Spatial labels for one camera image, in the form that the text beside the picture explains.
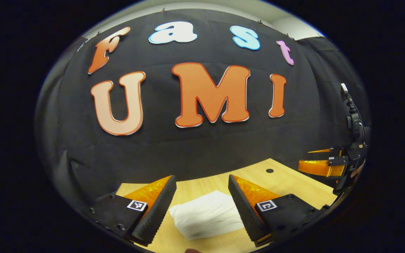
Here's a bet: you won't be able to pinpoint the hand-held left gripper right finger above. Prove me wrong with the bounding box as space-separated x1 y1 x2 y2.
228 174 330 247

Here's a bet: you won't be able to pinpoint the white jeans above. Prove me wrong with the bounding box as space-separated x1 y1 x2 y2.
169 190 245 241

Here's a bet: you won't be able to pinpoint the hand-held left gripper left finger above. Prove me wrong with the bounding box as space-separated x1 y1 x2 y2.
82 175 177 246

